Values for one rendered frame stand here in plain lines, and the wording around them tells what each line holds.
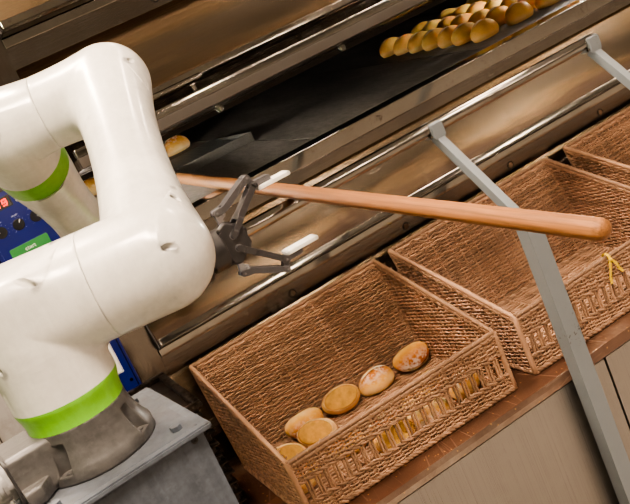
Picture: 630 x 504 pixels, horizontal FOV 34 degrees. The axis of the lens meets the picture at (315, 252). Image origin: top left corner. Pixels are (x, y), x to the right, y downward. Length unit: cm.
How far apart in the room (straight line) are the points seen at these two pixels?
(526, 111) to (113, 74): 166
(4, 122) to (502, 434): 128
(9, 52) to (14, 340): 127
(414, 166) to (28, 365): 170
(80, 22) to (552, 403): 134
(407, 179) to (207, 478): 159
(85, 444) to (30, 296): 18
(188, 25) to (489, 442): 117
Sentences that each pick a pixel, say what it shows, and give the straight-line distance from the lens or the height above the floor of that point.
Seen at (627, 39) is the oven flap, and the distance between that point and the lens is 316.
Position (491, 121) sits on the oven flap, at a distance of 284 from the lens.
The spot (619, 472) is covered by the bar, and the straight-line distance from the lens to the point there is 244.
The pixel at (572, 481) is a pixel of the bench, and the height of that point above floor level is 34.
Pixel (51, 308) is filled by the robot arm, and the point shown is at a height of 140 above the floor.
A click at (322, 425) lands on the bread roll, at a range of 239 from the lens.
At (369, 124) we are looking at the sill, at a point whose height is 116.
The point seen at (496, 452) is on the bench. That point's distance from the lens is 228.
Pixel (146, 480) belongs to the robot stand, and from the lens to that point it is 120.
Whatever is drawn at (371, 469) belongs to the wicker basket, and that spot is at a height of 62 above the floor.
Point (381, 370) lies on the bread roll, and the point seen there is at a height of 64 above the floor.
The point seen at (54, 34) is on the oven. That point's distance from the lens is 238.
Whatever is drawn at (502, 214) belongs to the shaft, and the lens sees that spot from 145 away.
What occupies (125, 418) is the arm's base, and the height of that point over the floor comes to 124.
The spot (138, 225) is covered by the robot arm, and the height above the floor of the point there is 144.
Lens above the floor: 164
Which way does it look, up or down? 16 degrees down
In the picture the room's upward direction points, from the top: 24 degrees counter-clockwise
